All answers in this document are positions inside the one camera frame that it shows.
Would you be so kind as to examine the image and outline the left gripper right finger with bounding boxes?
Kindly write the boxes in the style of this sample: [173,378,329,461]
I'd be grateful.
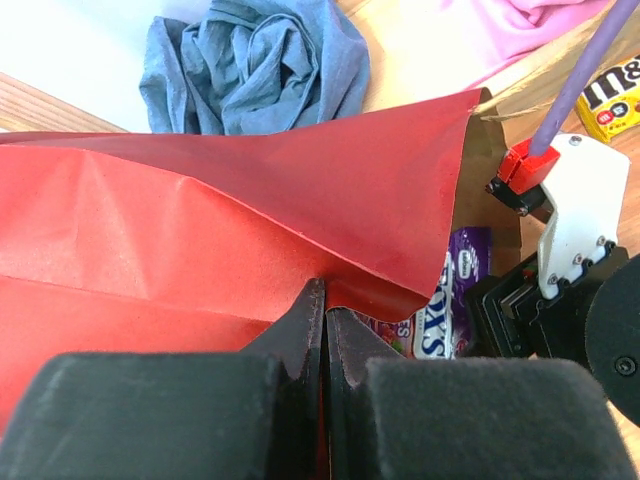
[324,310,636,479]

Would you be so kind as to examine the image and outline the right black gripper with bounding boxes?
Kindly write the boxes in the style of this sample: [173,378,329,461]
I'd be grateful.
[464,244,629,358]

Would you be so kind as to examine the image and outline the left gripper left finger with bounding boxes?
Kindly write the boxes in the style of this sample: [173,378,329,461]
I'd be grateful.
[1,279,326,479]

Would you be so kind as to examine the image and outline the purple white snack packet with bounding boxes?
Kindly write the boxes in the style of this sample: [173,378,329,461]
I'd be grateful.
[356,227,492,360]

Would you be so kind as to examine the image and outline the brown red paper bag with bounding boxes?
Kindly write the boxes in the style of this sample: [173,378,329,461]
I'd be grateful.
[0,9,640,431]

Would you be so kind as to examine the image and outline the yellow M&M's packet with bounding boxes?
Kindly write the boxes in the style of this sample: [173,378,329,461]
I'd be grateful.
[575,55,639,143]

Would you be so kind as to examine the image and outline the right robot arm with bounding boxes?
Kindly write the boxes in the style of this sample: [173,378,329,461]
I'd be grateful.
[464,241,639,423]

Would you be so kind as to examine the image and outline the pink shirt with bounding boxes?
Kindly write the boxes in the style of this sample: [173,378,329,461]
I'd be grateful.
[432,1,607,90]

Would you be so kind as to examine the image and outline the blue crumpled cloth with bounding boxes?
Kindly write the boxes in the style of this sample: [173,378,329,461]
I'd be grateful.
[139,1,370,136]

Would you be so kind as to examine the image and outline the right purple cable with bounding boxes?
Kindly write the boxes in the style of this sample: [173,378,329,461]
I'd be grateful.
[529,0,640,157]

